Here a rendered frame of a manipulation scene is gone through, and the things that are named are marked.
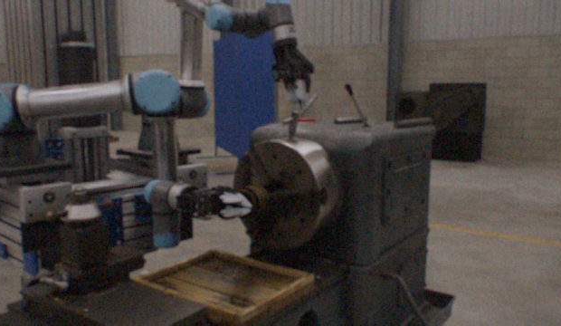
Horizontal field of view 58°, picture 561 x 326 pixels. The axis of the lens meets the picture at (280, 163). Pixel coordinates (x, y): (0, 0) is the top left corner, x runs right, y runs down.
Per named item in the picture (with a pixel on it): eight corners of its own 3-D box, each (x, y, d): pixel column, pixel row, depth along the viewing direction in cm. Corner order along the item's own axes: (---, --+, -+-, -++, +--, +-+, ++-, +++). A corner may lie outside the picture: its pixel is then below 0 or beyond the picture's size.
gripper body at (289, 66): (274, 84, 152) (265, 45, 152) (290, 85, 159) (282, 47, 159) (294, 78, 147) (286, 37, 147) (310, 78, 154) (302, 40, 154)
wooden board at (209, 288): (213, 261, 152) (213, 248, 152) (315, 289, 131) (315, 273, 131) (132, 293, 128) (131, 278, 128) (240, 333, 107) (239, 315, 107)
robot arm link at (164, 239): (181, 238, 156) (180, 203, 154) (180, 249, 145) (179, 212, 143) (155, 239, 154) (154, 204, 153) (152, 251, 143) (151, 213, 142)
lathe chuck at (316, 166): (245, 222, 163) (258, 127, 156) (328, 257, 146) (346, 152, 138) (226, 228, 156) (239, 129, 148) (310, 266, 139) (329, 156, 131)
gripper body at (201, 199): (207, 222, 129) (175, 215, 136) (230, 215, 136) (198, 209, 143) (206, 193, 128) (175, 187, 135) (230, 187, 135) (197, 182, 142)
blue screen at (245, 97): (196, 158, 1018) (193, 38, 983) (234, 156, 1042) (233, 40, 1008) (246, 200, 630) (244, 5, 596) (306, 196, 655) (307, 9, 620)
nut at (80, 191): (83, 199, 106) (82, 183, 105) (95, 202, 104) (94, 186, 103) (66, 203, 103) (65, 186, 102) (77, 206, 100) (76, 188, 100)
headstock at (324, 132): (328, 207, 222) (330, 119, 216) (436, 224, 194) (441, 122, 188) (241, 239, 174) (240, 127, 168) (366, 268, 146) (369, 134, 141)
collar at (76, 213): (87, 210, 109) (87, 196, 109) (109, 215, 104) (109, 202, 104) (52, 218, 103) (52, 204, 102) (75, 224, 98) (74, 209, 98)
